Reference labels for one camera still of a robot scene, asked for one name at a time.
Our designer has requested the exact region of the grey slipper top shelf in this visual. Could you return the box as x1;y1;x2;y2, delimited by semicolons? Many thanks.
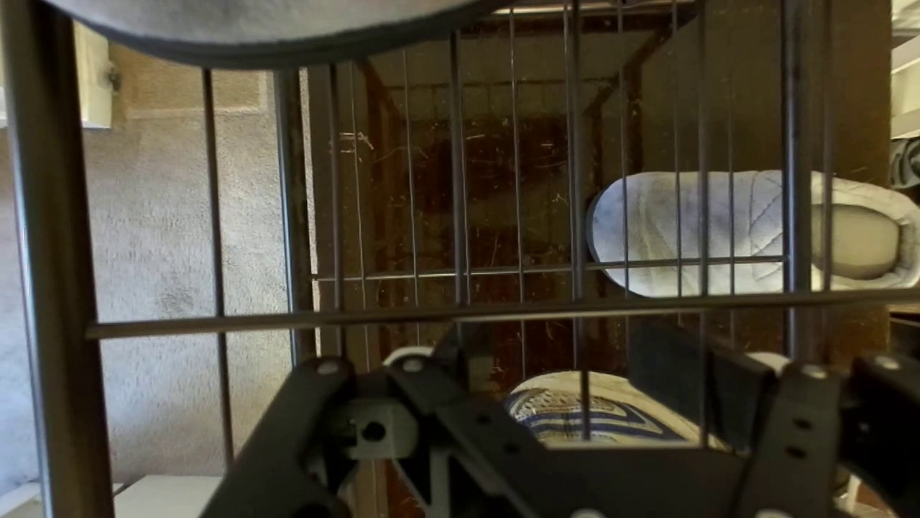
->
46;0;512;69

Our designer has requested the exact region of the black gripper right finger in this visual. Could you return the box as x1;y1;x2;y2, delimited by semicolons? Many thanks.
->
628;320;920;518

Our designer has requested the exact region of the grey sneaker middle shelf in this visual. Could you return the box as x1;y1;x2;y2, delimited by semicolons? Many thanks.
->
506;370;700;449

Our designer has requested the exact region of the black metal shoe rack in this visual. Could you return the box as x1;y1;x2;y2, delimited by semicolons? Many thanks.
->
3;0;920;518

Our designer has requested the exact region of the grey slipper on dresser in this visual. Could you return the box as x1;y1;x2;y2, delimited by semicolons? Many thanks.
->
584;170;920;299

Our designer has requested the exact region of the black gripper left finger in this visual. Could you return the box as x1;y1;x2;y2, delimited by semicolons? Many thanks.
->
202;357;419;518

